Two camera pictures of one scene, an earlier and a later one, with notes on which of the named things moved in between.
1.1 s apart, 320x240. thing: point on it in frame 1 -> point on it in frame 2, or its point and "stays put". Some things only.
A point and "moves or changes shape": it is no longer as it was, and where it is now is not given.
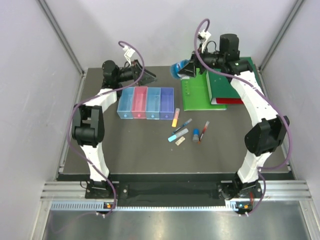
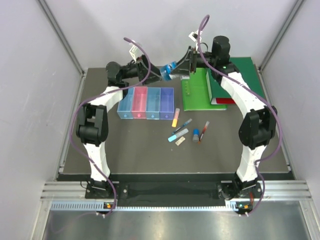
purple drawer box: x=167 y=103 stays put
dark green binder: x=220 y=87 stays put
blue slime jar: x=175 y=67 moves or changes shape
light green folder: x=196 y=93 stays put
